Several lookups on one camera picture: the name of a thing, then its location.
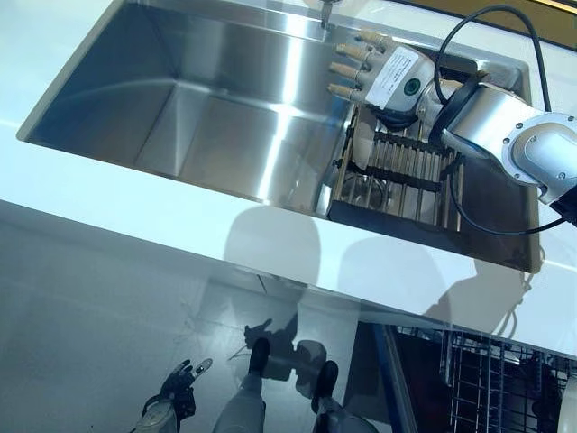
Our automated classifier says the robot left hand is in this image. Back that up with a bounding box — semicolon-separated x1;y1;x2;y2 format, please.
142;357;215;421

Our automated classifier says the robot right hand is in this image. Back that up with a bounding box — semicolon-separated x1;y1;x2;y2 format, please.
326;29;446;133

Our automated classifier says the round beige plate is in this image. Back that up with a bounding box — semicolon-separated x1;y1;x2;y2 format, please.
350;134;377;166

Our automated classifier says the chrome gooseneck kitchen faucet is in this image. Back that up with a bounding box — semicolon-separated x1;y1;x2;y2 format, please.
315;0;340;31

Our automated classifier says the black steel sink drying rack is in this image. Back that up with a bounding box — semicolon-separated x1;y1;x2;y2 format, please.
326;42;492;235

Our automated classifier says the white glossy cabinet door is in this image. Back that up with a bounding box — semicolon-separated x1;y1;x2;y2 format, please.
260;273;362;327
0;199;266;317

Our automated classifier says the stainless steel kitchen sink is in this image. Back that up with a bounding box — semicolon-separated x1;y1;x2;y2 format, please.
16;0;545;277

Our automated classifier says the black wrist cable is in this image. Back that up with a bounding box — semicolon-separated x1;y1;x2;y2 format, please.
438;3;577;236

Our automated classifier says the dishwasher wire rack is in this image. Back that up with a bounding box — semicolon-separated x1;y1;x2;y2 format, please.
351;321;577;433

